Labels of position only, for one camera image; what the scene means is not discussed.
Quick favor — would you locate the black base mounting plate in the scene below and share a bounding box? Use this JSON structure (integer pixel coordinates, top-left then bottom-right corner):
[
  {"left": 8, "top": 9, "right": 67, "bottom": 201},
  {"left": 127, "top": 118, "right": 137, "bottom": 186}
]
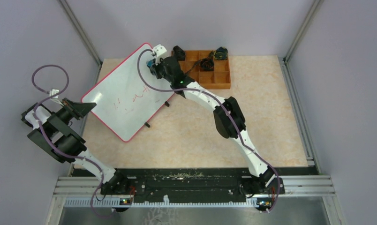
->
[{"left": 71, "top": 167, "right": 286, "bottom": 205}]

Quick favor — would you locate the aluminium right corner post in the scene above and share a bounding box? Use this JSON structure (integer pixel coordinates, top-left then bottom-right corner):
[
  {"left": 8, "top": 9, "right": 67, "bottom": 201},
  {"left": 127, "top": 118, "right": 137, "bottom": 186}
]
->
[{"left": 284, "top": 0, "right": 324, "bottom": 63}]

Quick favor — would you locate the orange wooden compartment tray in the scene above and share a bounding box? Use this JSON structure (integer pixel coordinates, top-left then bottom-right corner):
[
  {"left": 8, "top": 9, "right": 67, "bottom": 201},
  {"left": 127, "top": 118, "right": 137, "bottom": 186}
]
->
[{"left": 178, "top": 50, "right": 231, "bottom": 90}]

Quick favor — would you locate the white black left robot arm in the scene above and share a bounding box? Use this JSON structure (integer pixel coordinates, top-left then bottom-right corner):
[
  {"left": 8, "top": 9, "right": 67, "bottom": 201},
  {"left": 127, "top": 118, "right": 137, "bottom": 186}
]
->
[{"left": 21, "top": 98, "right": 130, "bottom": 195}]

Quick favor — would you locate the aluminium corner post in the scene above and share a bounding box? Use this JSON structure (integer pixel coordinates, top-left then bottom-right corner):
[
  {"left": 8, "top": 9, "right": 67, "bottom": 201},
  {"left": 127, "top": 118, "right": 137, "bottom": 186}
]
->
[
  {"left": 57, "top": 0, "right": 103, "bottom": 66},
  {"left": 284, "top": 0, "right": 324, "bottom": 63}
]

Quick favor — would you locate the black rolled cloth left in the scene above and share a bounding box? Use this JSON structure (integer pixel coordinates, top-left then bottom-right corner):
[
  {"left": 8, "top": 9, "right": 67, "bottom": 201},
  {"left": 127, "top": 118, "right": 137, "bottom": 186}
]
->
[{"left": 173, "top": 45, "right": 186, "bottom": 61}]

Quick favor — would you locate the aluminium left corner post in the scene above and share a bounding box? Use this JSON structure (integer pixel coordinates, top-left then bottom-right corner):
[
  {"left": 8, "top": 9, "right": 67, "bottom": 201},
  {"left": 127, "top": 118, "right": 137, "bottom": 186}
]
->
[{"left": 57, "top": 0, "right": 103, "bottom": 66}]

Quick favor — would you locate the white whiteboard with red rim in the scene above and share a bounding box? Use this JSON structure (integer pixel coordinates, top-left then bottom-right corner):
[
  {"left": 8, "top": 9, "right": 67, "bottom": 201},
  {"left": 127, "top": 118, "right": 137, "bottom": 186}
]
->
[{"left": 81, "top": 43, "right": 173, "bottom": 142}]

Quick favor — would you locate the dark rolled cloth right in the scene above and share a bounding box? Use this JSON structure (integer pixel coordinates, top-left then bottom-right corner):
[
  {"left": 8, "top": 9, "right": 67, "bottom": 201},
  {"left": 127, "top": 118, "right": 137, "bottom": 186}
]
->
[{"left": 213, "top": 46, "right": 228, "bottom": 60}]

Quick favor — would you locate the blue eraser sponge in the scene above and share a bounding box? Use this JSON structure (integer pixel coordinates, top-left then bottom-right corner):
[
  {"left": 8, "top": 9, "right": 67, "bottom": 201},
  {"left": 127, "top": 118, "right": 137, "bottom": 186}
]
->
[{"left": 146, "top": 60, "right": 155, "bottom": 69}]

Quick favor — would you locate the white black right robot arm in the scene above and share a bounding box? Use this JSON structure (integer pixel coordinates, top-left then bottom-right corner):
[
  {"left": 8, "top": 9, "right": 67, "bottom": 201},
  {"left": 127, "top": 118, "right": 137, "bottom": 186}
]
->
[{"left": 146, "top": 56, "right": 281, "bottom": 199}]

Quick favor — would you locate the dark patterned long cloth strip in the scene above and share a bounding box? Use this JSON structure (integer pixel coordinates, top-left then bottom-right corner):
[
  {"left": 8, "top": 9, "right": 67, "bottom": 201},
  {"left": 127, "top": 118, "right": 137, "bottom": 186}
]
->
[{"left": 185, "top": 51, "right": 214, "bottom": 75}]

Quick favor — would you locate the aluminium front frame rail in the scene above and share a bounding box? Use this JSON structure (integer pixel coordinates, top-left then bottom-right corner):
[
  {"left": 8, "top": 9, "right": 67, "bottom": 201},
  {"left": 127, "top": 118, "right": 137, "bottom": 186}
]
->
[{"left": 53, "top": 175, "right": 336, "bottom": 208}]

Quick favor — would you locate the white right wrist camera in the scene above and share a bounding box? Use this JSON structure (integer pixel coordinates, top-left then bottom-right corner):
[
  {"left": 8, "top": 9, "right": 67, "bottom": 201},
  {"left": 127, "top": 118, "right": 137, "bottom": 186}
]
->
[{"left": 151, "top": 44, "right": 168, "bottom": 65}]

